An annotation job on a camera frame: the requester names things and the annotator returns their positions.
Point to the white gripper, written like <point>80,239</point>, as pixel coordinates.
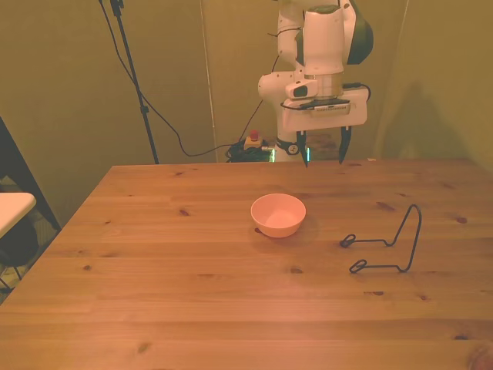
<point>327,122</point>

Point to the pink plastic bowl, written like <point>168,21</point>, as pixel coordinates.
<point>278,217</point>

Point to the black panel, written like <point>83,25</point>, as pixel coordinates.
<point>23,173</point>

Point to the white side table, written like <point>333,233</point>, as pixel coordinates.
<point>13,210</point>

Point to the black tripod pole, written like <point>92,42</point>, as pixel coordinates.
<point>133,73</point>

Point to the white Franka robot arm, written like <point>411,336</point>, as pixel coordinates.
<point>323,38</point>

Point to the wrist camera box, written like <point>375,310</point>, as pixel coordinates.
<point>327,103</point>

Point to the yellow emergency stop button box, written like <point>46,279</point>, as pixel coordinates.
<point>255,142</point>

